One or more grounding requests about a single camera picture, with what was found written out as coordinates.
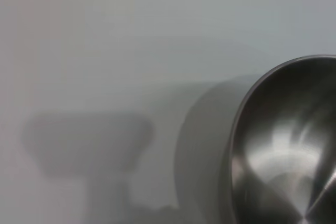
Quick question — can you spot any stainless steel mixing bowl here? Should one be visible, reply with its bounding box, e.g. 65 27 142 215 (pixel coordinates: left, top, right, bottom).
219 55 336 224

